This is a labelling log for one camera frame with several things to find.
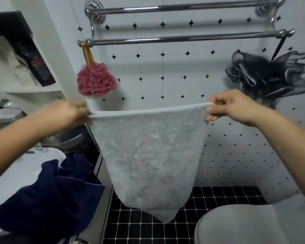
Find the black mesh bath loofah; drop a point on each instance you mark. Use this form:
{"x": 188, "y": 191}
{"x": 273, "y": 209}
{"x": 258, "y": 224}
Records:
{"x": 269, "y": 76}

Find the person's right forearm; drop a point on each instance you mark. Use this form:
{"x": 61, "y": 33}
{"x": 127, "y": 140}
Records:
{"x": 289, "y": 149}

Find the navy blue towel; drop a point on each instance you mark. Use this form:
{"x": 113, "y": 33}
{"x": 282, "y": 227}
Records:
{"x": 50, "y": 200}

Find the white ceramic sink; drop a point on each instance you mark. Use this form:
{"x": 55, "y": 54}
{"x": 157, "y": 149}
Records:
{"x": 20, "y": 170}

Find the person's right thumb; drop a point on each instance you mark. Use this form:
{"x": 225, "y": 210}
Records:
{"x": 221, "y": 98}

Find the pink mesh bath loofah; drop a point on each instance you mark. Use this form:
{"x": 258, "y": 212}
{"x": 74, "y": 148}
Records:
{"x": 96, "y": 81}

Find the chrome faucet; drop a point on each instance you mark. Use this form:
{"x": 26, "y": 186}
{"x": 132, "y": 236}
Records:
{"x": 63, "y": 142}

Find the white folded cloth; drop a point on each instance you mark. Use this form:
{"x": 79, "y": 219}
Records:
{"x": 7, "y": 63}

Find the grey plastic appliance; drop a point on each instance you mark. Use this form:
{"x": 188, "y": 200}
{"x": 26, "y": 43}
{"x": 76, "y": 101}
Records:
{"x": 5, "y": 114}

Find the person's left hand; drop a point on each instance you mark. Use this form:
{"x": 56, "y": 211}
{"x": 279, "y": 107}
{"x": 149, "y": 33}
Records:
{"x": 63, "y": 114}

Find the person's left fingers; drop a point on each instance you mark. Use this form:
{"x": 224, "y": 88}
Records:
{"x": 84, "y": 113}

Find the person's right hand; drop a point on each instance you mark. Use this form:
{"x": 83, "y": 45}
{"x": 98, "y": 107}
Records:
{"x": 235, "y": 107}

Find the white terry towel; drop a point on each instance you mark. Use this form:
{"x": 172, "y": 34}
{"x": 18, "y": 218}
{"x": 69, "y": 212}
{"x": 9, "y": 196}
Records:
{"x": 147, "y": 160}

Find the white wall shelf unit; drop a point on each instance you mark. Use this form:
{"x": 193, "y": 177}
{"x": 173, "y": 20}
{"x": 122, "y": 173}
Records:
{"x": 53, "y": 60}

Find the black printed packet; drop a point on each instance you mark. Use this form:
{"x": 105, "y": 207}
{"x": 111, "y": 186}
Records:
{"x": 36, "y": 64}

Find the chrome double towel rack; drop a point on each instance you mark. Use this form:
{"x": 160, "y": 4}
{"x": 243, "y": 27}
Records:
{"x": 183, "y": 38}

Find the person's left forearm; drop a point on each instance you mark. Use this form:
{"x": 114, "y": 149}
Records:
{"x": 15, "y": 147}

